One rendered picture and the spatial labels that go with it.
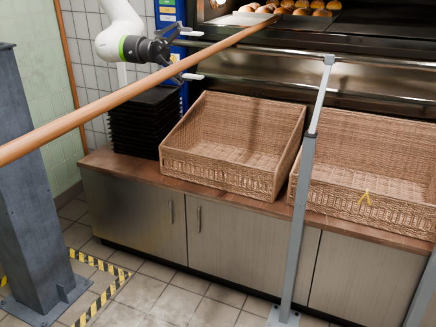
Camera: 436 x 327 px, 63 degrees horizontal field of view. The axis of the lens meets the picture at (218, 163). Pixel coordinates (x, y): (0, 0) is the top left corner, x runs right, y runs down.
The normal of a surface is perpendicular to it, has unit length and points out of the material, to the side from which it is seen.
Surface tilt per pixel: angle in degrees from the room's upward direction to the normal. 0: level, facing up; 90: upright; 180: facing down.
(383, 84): 70
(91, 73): 90
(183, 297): 0
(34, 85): 90
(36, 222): 90
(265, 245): 90
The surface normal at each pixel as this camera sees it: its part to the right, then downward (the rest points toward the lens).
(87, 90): -0.39, 0.45
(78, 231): 0.00, -0.87
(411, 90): -0.37, 0.12
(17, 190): 0.90, 0.22
